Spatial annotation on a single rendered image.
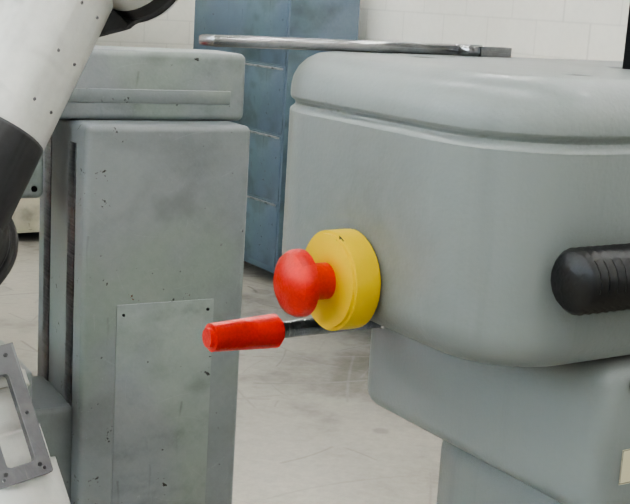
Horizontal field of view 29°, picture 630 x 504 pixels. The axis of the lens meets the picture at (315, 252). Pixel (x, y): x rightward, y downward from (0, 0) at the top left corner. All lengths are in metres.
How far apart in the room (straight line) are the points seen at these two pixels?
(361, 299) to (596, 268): 0.15
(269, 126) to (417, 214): 7.56
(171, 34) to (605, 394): 9.99
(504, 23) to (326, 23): 1.40
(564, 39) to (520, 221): 6.33
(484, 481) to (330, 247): 0.23
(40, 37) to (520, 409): 0.49
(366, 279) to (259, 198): 7.68
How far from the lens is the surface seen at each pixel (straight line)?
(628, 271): 0.63
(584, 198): 0.65
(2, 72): 0.99
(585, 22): 6.85
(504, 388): 0.77
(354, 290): 0.69
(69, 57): 1.01
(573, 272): 0.62
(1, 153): 0.98
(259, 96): 8.34
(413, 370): 0.84
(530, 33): 7.16
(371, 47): 0.82
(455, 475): 0.88
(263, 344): 0.81
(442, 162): 0.65
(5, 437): 0.79
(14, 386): 0.78
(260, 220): 8.36
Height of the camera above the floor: 1.92
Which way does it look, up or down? 12 degrees down
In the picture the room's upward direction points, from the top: 3 degrees clockwise
